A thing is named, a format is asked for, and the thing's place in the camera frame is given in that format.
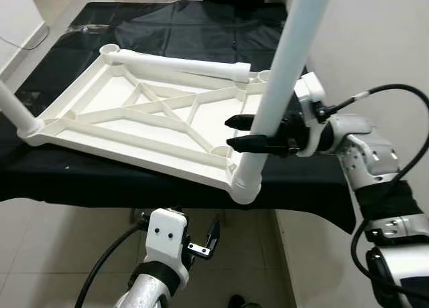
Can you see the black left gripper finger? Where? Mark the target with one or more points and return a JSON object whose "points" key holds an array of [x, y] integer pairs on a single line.
{"points": [[214, 236]]}

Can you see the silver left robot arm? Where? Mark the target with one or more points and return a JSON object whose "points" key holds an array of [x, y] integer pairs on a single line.
{"points": [[151, 291]]}

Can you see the white plastic children table top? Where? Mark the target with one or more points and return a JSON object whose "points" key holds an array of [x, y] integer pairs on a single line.
{"points": [[154, 130]]}

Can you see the black right robot foot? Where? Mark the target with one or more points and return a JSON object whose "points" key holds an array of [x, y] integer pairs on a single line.
{"points": [[244, 301]]}

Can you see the black tablecloth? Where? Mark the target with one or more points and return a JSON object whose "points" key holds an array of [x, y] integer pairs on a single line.
{"points": [[167, 27]]}

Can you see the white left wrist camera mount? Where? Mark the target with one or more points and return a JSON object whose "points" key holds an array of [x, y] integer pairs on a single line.
{"points": [[166, 234]]}

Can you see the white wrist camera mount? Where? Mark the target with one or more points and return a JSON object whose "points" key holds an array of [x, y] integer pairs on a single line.
{"points": [[166, 234], [310, 92]]}

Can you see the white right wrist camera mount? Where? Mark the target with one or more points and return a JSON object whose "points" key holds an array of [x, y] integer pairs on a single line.
{"points": [[310, 92]]}

